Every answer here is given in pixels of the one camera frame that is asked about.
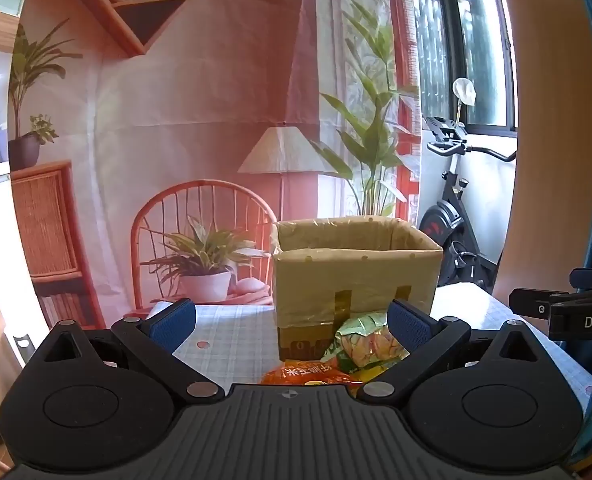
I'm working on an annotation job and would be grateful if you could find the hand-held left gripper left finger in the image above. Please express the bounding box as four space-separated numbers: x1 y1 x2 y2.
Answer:
38 298 225 401

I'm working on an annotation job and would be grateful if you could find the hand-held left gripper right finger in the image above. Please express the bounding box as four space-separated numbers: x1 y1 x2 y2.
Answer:
357 298 544 402

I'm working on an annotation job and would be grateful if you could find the green snack packet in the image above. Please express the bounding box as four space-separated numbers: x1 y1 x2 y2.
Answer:
322 311 411 372

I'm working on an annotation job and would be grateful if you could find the taped cardboard box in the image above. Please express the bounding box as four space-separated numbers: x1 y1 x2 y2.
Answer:
271 216 444 362

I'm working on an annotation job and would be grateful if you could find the checked strawberry tablecloth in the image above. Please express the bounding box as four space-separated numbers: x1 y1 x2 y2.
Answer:
83 282 592 411

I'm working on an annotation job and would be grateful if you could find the black exercise bike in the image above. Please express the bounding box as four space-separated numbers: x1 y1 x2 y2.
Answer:
416 110 519 295

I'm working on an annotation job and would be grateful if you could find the orange snack packet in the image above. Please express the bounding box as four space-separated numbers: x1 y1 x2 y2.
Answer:
261 359 364 386

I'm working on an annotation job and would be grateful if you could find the wooden door panel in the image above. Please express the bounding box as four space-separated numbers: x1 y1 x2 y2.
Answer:
490 0 592 307

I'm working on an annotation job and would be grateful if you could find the printed room backdrop cloth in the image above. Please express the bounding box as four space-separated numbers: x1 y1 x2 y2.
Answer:
6 0 423 331

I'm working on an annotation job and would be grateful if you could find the white cloth cover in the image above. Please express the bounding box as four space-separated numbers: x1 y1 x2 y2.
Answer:
452 78 477 107

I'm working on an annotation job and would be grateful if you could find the dark framed window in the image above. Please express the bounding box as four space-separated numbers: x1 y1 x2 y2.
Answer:
408 0 520 137

